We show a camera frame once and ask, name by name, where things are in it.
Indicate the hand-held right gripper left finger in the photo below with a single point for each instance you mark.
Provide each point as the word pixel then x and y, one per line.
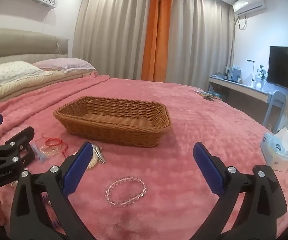
pixel 77 170

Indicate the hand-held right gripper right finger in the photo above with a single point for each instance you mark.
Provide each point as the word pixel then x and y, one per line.
pixel 209 172

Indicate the silver hair clip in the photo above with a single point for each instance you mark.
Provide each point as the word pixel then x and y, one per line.
pixel 99 153

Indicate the brown wicker basket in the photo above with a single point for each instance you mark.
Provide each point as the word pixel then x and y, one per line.
pixel 109 132

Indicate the beige folded quilt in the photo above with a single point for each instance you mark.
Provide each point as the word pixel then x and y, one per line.
pixel 21 87

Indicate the white floral pillow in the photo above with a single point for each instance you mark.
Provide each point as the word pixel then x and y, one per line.
pixel 6 73

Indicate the pink fleece blanket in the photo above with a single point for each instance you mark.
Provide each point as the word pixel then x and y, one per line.
pixel 209 120

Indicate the white tissue pack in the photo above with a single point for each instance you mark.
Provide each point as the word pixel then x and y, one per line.
pixel 276 155

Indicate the colourful booklets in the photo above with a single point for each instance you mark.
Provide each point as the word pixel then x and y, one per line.
pixel 205 94

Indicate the beige padded headboard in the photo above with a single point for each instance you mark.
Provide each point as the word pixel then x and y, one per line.
pixel 21 45

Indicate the light purple pillow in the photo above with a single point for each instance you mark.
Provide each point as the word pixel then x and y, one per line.
pixel 66 63

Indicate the white desk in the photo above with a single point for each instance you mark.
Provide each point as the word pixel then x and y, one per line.
pixel 244 92

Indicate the light blue plastic chair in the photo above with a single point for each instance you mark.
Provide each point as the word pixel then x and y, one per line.
pixel 278 100

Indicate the books on desk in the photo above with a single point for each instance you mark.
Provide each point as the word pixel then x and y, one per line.
pixel 234 73

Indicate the white vase with plant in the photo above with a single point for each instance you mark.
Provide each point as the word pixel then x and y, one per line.
pixel 259 82

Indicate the white desk lamp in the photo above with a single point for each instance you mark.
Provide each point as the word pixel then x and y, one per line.
pixel 251 60

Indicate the beige curtain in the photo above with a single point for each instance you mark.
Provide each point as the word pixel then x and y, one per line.
pixel 201 42
pixel 109 30

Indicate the black flat television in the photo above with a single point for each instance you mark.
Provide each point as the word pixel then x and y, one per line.
pixel 286 65

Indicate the orange curtain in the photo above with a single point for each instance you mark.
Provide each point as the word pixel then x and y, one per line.
pixel 156 30

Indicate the white air conditioner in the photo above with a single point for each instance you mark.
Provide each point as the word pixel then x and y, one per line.
pixel 249 3

